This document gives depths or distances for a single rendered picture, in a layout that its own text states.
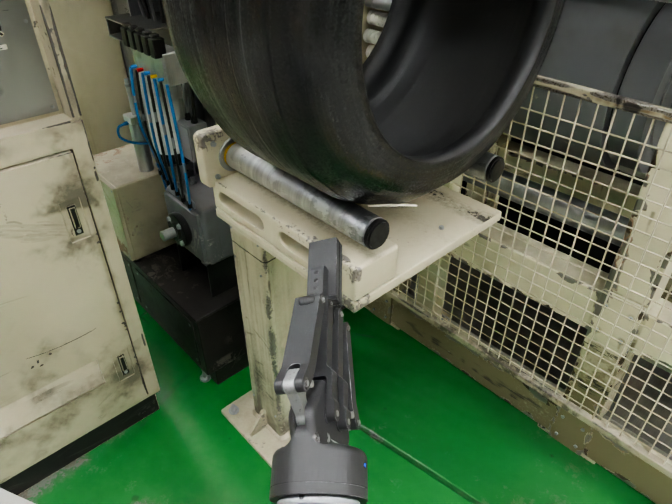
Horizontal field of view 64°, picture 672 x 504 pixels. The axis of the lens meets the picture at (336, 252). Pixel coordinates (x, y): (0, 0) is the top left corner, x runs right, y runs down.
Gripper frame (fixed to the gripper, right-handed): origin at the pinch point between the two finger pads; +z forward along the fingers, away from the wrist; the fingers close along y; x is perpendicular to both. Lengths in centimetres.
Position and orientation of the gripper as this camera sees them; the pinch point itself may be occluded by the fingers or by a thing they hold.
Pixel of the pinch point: (324, 273)
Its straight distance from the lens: 51.7
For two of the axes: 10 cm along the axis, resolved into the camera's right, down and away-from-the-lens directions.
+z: 0.1, -8.4, 5.4
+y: 3.7, 5.1, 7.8
